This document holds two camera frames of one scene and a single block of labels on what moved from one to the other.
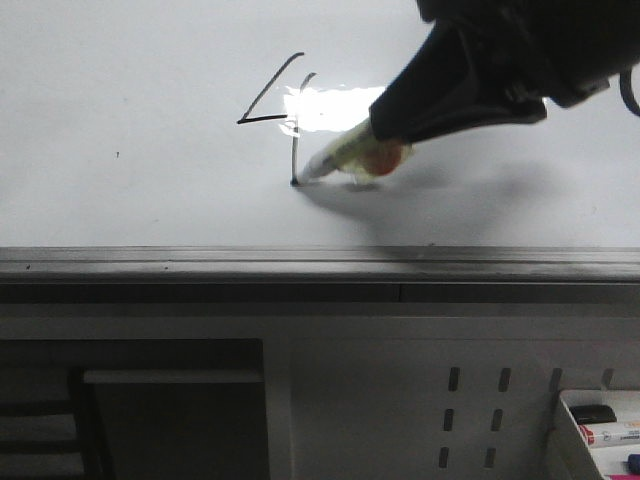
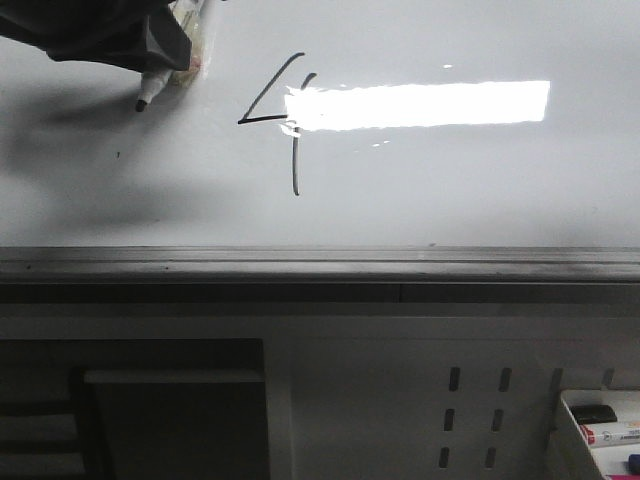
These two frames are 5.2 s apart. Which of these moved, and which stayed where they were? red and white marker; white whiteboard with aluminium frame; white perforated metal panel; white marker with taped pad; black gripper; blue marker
Moved: black gripper; white marker with taped pad
Stayed: red and white marker; blue marker; white whiteboard with aluminium frame; white perforated metal panel
